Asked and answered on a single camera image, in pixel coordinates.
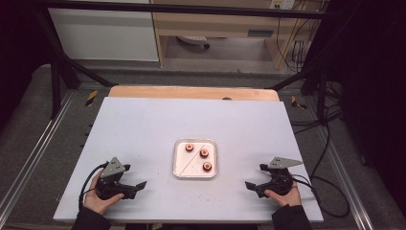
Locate yellow clamp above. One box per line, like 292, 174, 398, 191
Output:
290, 95, 308, 110
84, 90, 99, 107

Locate person's right hand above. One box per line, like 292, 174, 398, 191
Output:
263, 181, 303, 208

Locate hanging black cables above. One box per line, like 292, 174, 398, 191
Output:
275, 9, 322, 74

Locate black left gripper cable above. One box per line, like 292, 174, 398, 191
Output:
78, 161, 110, 211

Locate black metal frame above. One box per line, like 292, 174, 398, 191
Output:
32, 0, 330, 127

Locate white cabinet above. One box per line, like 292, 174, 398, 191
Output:
47, 8, 160, 62

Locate office chair base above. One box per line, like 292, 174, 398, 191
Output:
176, 35, 212, 50

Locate square metal tray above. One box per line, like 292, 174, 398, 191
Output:
172, 138, 219, 179

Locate yellow clamp left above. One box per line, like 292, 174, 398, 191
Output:
84, 90, 99, 107

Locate yellow clamp right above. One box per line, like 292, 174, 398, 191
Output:
290, 95, 308, 110

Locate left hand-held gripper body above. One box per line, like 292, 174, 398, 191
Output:
95, 156, 137, 200

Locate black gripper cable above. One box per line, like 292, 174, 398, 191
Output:
78, 161, 110, 211
290, 173, 350, 219

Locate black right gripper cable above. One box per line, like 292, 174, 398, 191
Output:
290, 173, 350, 219

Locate thin bamboo skewer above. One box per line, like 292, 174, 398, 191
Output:
178, 145, 206, 176

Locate black curtain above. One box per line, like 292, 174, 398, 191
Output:
327, 0, 406, 212
0, 0, 44, 132

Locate person's left hand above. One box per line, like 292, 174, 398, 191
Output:
83, 170, 125, 216

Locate black floor cables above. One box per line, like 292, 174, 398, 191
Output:
290, 80, 344, 136

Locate aluminium floor rail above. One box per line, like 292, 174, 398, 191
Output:
0, 90, 77, 213
314, 126, 375, 230

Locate white wall socket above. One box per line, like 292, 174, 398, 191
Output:
269, 0, 296, 11

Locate wooden table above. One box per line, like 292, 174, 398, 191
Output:
108, 84, 281, 103

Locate light wooden desk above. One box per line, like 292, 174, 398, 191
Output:
149, 0, 324, 70

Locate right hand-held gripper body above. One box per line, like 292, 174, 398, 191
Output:
255, 156, 304, 199

